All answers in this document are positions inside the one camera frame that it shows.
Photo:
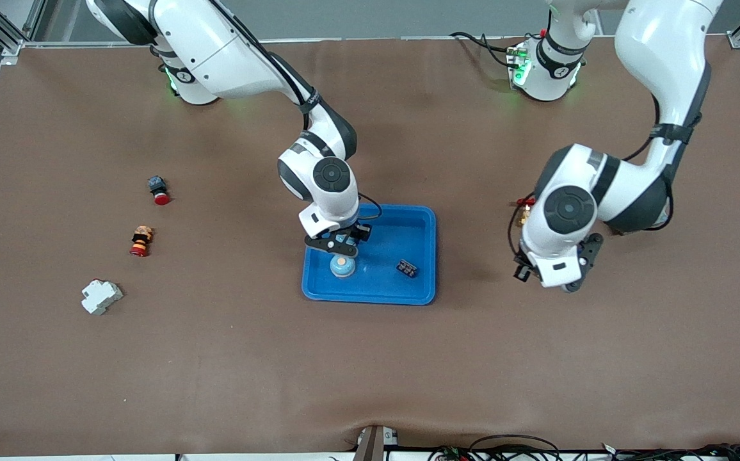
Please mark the white circuit breaker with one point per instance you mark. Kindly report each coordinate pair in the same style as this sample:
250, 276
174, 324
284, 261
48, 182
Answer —
101, 297

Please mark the small black capacitor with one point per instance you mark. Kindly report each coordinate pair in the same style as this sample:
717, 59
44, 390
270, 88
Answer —
406, 267

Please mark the blue plastic tray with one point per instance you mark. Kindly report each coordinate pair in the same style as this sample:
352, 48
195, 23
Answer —
383, 285

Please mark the red orange emergency button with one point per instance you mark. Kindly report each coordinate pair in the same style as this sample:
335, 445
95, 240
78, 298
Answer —
141, 241

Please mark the black red push button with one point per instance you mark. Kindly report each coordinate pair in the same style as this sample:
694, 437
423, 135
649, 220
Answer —
159, 190

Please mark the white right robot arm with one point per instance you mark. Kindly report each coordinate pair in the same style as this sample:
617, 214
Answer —
216, 45

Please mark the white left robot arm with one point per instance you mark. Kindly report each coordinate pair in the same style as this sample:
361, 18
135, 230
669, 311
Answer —
658, 51

